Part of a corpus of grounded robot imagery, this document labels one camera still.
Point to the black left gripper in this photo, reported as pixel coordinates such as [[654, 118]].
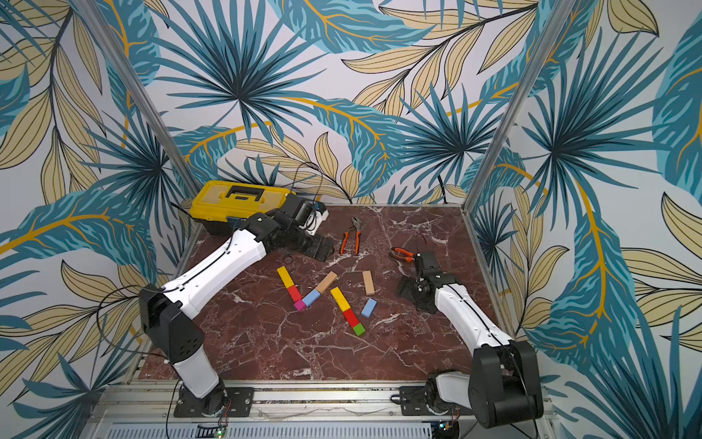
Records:
[[314, 249]]

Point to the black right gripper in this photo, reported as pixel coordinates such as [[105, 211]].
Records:
[[413, 291]]

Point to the light blue block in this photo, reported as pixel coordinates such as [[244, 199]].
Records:
[[369, 307], [309, 299]]

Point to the yellow short block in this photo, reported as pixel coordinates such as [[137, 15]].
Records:
[[285, 277]]

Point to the green small cube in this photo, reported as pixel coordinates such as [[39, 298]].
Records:
[[359, 330]]

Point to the red block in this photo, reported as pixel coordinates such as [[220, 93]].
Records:
[[294, 293], [351, 317]]

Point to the yellow long block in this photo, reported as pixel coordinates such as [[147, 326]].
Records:
[[340, 299]]

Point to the natural wood long block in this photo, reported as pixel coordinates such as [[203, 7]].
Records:
[[368, 283]]

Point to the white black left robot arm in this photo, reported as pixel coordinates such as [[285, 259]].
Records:
[[168, 313]]

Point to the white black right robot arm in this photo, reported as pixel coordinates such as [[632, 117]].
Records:
[[504, 385]]

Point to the orange needle nose pliers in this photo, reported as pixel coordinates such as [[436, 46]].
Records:
[[402, 255]]

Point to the orange groove joint pliers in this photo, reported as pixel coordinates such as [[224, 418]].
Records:
[[354, 231]]

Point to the yellow black toolbox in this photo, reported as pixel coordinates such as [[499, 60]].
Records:
[[222, 205]]

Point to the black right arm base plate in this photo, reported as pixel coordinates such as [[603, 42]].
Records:
[[420, 401]]

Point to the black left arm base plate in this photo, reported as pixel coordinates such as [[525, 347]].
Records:
[[234, 402]]

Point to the silver left corner post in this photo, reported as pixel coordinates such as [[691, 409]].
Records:
[[98, 25]]

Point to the aluminium front rail frame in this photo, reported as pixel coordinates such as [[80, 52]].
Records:
[[293, 409]]

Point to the silver aluminium corner post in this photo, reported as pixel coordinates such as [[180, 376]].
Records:
[[546, 41]]

